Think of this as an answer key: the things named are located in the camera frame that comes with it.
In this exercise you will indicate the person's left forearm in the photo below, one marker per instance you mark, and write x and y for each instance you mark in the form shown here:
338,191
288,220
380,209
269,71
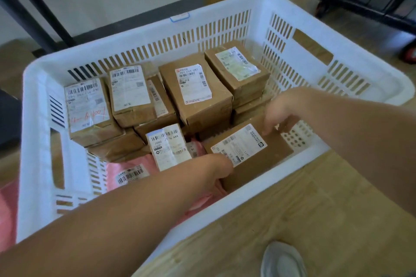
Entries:
113,221

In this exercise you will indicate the black metal shelf rack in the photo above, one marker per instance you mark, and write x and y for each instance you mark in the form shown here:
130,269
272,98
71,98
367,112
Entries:
32,14

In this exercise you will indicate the long seam-taped cardboard box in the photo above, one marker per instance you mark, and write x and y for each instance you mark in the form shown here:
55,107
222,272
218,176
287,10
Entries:
247,117

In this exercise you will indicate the person's right white shoe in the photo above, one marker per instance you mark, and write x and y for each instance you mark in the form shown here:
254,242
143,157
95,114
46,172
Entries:
282,262

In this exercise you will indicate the person's left hand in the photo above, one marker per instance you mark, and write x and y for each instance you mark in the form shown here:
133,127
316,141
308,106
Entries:
217,169

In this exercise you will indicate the white plastic crate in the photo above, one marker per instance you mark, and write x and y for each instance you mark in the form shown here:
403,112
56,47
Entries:
32,156

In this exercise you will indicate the long white label cardboard box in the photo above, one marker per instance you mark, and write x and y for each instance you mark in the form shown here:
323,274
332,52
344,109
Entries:
133,117

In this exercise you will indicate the medium pale-top cardboard box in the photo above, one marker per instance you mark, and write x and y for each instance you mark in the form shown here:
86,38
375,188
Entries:
263,160

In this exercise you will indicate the thin plain cardboard box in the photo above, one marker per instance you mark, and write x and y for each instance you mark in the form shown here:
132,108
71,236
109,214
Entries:
117,147

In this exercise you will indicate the pink purple teal mailers pile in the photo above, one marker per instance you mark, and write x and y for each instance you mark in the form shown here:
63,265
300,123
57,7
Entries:
8,218

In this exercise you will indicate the person's right forearm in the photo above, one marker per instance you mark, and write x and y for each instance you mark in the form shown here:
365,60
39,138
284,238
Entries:
364,137

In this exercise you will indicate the wide plain cardboard box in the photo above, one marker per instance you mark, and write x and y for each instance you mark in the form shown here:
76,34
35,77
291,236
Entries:
252,104

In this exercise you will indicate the person's right hand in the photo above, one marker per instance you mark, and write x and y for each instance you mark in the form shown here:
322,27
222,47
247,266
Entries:
281,108

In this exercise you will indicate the small handwritten cardboard box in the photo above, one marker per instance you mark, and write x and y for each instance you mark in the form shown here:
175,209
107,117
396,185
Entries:
169,147

